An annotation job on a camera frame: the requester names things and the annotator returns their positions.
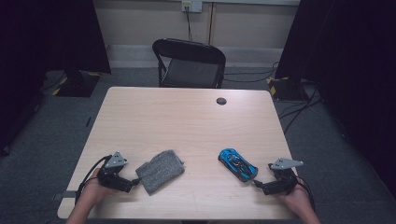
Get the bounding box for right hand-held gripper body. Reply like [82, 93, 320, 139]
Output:
[261, 157, 304, 196]

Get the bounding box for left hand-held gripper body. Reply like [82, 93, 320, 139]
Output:
[96, 151, 134, 193]

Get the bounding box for grey cloth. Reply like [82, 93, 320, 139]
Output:
[134, 149, 186, 196]

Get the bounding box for blue toy car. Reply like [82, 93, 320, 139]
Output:
[218, 147, 259, 183]

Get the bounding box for person's left hand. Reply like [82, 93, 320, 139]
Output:
[82, 167, 120, 204]

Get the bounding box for person's right hand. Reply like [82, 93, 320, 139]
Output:
[276, 177, 313, 216]

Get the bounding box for grey tape strip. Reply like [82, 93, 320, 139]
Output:
[52, 189, 78, 202]

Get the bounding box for black stand base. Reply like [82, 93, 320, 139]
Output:
[266, 76, 310, 103]
[51, 70, 103, 98]

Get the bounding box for black folding chair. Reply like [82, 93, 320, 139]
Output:
[151, 37, 227, 90]

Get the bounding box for black curtain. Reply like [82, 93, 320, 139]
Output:
[275, 0, 396, 200]
[0, 0, 112, 150]

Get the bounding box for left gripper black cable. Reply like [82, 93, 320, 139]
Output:
[75, 154, 112, 205]

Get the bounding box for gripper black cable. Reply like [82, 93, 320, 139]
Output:
[295, 177, 317, 213]
[75, 154, 112, 205]

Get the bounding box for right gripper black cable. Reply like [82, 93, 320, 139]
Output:
[295, 177, 317, 213]

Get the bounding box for black floor cables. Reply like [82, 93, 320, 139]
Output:
[277, 84, 323, 135]
[223, 61, 280, 84]

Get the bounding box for black socket cable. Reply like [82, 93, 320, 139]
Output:
[185, 6, 194, 43]

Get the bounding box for white wall socket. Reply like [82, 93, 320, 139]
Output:
[181, 0, 204, 14]

